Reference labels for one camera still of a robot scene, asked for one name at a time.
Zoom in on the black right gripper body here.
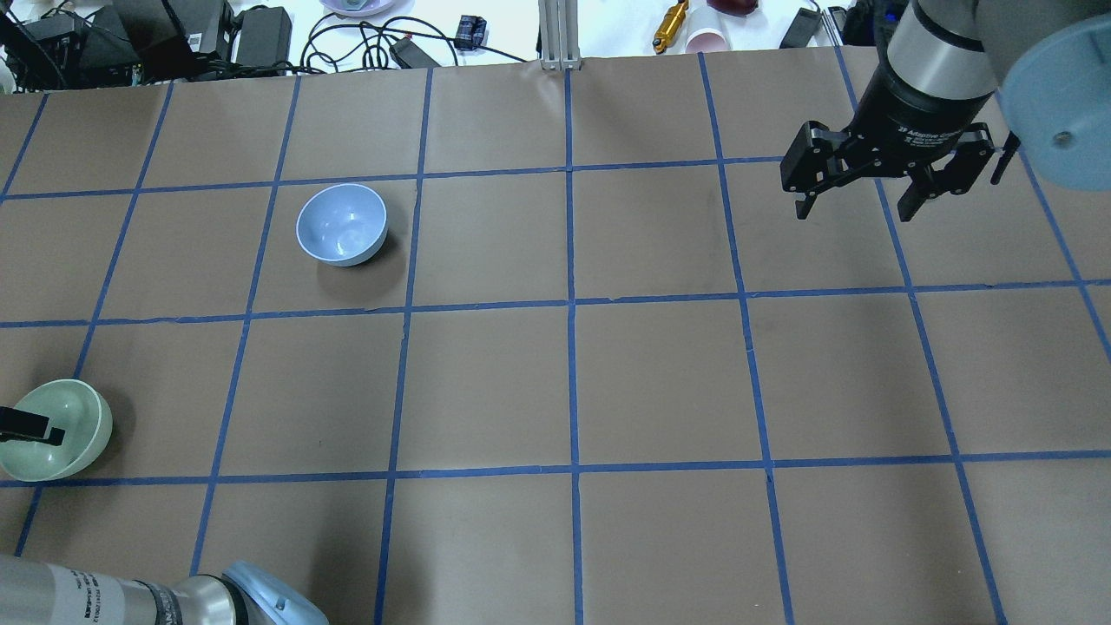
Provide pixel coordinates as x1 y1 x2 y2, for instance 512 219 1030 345
780 61 995 195

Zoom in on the green bowl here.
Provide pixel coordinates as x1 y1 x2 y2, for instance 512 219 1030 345
1 379 114 483

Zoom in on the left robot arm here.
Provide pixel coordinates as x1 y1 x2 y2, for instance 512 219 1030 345
1 555 329 624

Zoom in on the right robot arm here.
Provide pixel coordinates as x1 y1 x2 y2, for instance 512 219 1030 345
780 1 1110 222

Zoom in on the blue bowl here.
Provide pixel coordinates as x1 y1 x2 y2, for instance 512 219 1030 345
296 183 389 266

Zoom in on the purple bowl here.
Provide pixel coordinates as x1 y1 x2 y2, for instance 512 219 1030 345
320 0 397 17

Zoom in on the black flat device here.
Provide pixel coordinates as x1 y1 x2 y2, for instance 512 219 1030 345
780 7 823 49

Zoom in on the pink cup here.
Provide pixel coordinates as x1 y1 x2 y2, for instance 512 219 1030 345
683 26 733 53

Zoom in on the yellow tool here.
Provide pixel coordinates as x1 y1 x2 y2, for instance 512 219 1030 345
651 0 689 56

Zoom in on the small black blue box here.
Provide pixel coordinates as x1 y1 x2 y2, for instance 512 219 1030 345
456 16 488 51

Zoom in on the black electronics box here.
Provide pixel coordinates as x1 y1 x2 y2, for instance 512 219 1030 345
3 1 237 90

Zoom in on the black power adapter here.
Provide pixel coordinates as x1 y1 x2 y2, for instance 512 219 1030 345
234 6 293 74

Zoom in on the aluminium frame post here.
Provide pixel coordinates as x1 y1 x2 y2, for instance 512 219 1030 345
538 0 582 71

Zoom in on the black cable bundle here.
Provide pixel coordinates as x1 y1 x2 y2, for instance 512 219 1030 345
299 13 530 75

